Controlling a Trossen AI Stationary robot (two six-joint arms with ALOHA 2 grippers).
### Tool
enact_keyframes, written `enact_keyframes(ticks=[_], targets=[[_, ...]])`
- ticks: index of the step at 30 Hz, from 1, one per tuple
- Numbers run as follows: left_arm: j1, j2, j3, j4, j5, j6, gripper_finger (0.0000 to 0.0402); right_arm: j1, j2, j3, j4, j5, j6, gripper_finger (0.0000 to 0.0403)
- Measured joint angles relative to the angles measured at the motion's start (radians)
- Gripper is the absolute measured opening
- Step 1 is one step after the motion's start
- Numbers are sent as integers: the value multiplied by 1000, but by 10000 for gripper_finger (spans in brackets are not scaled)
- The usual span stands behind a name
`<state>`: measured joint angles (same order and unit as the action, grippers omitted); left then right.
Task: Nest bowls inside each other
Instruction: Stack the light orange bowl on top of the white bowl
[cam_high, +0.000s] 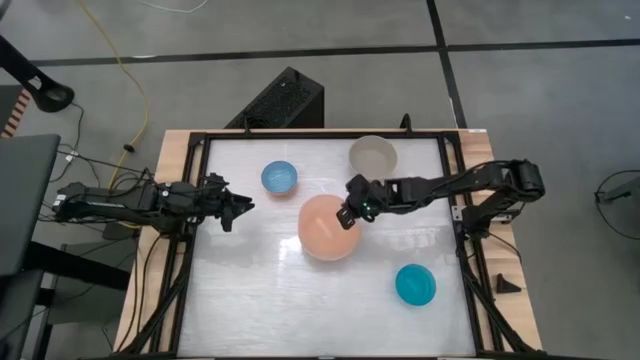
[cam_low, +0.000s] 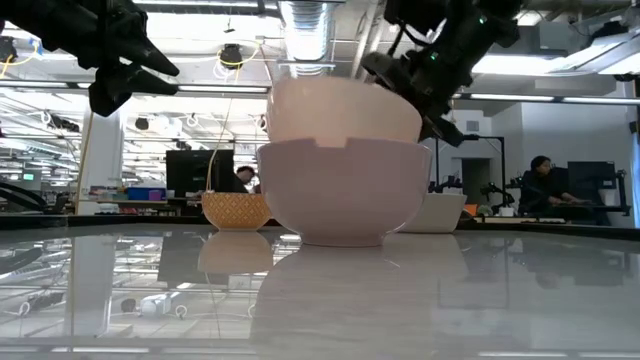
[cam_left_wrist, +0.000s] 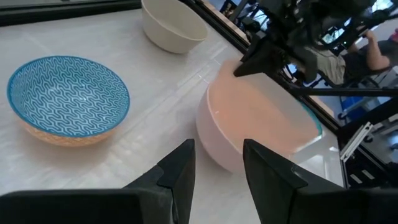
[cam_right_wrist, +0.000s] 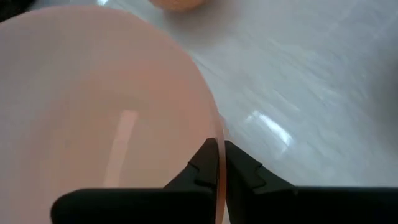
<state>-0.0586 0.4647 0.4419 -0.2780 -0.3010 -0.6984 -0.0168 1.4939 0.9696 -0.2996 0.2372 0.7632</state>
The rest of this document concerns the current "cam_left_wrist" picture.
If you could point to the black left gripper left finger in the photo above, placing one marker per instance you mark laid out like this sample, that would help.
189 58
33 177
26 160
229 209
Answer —
161 199

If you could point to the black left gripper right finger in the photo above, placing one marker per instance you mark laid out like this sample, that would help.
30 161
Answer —
280 193

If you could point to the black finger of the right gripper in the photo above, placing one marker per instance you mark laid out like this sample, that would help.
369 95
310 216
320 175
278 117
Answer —
258 60
306 63

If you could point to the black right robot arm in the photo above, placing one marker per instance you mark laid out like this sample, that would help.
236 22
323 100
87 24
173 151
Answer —
351 18

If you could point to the black horizontal bar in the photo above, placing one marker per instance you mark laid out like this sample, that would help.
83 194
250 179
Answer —
342 91

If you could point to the pink bowl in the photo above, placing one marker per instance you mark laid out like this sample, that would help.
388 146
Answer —
248 118

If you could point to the teal-rimmed bowl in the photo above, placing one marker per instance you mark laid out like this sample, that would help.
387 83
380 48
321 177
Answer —
316 123

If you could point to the person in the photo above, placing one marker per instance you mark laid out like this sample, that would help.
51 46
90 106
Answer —
370 56

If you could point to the blue box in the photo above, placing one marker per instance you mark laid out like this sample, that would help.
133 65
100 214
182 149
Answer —
357 105

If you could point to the silver aluminium profile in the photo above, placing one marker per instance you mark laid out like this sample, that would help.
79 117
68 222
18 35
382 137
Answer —
356 141

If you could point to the cream white bowl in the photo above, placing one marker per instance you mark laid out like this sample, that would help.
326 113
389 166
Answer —
171 26

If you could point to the black equipment stand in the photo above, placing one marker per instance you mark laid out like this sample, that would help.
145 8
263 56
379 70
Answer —
373 149

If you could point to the blue wave-patterned bowl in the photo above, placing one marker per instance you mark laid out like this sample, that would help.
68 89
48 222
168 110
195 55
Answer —
68 96

